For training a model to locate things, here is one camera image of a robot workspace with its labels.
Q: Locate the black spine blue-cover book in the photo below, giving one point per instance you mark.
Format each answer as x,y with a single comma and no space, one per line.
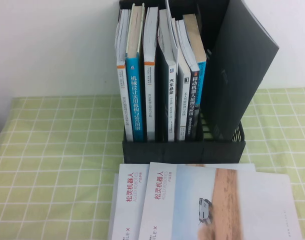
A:
193,100

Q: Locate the thick white orange-band book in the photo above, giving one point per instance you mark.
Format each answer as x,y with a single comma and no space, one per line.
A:
150,100

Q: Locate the white spine book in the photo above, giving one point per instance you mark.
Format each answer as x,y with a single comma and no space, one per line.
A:
183,105

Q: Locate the thin white orange-band book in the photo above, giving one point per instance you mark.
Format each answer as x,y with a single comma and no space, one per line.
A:
123,100

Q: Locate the plain white brochure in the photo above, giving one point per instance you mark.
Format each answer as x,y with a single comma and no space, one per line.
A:
112,212

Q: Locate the desert photo Agilex brochure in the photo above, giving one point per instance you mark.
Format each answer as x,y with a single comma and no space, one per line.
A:
217,200

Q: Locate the black plastic book holder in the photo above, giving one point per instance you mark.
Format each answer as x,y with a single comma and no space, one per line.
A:
182,152

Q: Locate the blue spine book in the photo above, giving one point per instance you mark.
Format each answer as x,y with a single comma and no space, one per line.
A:
136,100

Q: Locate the white red-title Agilex brochure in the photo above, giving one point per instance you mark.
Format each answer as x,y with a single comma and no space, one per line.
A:
128,190

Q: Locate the green checked tablecloth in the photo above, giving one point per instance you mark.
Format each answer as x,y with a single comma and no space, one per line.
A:
55,150

